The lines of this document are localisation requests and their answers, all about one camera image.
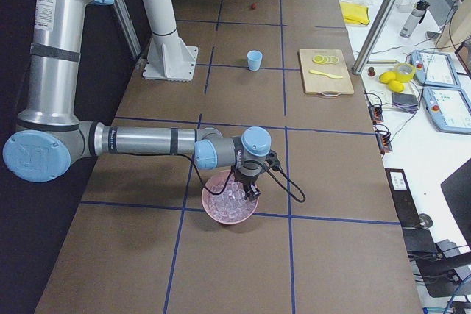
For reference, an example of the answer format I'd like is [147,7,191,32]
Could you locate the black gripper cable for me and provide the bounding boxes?
[183,152,307,204]

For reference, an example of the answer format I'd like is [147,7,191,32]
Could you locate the clear ice cubes pile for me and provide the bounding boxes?
[202,182,258,224]

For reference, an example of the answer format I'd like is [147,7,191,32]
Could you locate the yellow plastic knife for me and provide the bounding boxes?
[309,69,343,79]

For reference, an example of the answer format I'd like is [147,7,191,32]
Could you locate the teach pendant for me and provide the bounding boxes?
[422,86,470,135]
[410,50,461,88]

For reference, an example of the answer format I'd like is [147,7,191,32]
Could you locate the wooden cutting board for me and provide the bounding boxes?
[298,49,354,96]

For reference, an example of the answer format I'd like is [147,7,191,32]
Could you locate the upper teach pendant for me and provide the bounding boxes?
[410,50,461,88]

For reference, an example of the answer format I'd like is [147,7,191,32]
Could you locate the light blue paper cup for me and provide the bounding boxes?
[247,50,263,71]

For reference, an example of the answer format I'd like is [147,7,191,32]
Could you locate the pink bowl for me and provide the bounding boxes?
[201,170,258,225]

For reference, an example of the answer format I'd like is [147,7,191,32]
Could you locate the dark notebook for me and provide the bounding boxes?
[392,92,419,113]

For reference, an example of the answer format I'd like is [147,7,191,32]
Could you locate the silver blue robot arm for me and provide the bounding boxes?
[3,0,272,201]

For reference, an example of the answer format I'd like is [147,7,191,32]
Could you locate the black monitor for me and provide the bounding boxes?
[441,160,471,245]

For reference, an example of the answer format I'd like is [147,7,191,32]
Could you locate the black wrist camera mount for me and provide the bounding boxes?
[266,150,283,172]

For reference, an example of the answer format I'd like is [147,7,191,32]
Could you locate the lower teach pendant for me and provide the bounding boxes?
[422,86,470,135]

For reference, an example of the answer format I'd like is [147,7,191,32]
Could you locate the yellow tape roll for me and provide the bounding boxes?
[394,63,416,83]

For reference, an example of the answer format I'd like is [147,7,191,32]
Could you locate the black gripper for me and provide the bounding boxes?
[235,161,265,202]

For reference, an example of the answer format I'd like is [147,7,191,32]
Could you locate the clear water bottle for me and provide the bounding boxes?
[399,0,430,38]

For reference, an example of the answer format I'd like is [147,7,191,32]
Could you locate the whole yellow lemon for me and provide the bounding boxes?
[380,71,396,84]
[387,80,405,93]

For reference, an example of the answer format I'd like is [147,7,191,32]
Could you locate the aluminium frame post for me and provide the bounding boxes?
[351,0,397,75]

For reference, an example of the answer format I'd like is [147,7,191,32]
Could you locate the yellow cloth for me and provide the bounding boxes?
[340,1,370,26]

